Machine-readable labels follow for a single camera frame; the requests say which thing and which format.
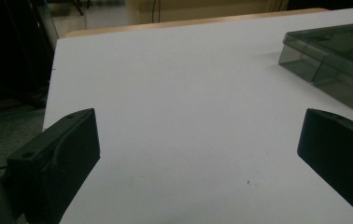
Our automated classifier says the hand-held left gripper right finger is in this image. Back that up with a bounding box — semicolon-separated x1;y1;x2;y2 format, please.
296;107;353;224

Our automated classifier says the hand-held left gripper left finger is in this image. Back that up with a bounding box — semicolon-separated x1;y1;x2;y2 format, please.
6;107;101;224

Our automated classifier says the grey transparent organizer box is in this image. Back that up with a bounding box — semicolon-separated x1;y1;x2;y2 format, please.
277;21;353;112

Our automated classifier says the black stand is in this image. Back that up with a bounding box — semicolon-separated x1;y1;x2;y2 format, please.
0;0;57;125

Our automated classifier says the white table board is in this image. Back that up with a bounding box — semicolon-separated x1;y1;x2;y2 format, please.
42;7;353;224

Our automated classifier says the wooden table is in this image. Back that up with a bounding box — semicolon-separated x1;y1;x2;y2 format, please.
64;7;330;38

